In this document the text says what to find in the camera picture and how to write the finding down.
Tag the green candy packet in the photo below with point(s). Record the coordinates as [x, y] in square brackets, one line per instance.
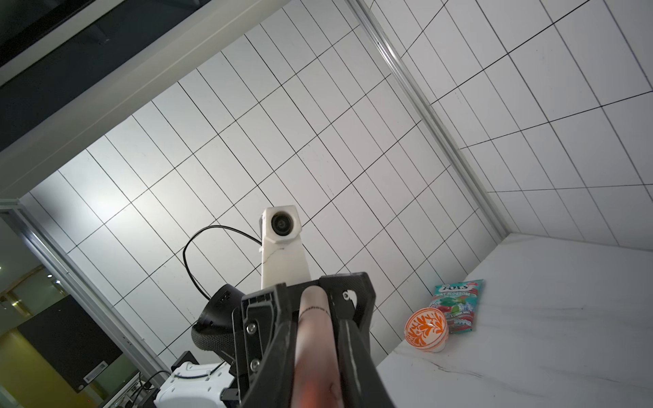
[458, 302]

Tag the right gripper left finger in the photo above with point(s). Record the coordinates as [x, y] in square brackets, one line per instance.
[270, 377]

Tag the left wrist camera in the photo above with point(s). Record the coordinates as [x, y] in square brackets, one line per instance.
[282, 251]

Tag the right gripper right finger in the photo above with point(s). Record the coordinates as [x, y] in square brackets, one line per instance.
[360, 382]

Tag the peach lip gloss tube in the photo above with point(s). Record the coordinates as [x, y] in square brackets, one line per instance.
[316, 375]

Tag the orange patterned cup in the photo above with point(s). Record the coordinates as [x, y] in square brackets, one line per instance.
[427, 330]

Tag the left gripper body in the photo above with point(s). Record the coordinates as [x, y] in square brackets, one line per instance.
[240, 359]

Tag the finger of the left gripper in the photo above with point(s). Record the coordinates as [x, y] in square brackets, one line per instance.
[262, 313]
[351, 298]

